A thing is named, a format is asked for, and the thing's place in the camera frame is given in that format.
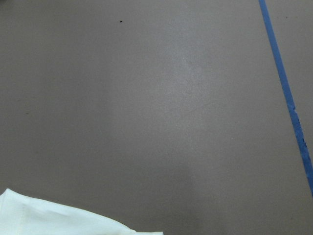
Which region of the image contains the cream long-sleeve cat shirt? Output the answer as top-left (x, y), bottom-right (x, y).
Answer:
top-left (0, 188), bottom-right (164, 235)

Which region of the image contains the brown table mat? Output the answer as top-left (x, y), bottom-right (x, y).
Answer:
top-left (0, 0), bottom-right (313, 235)

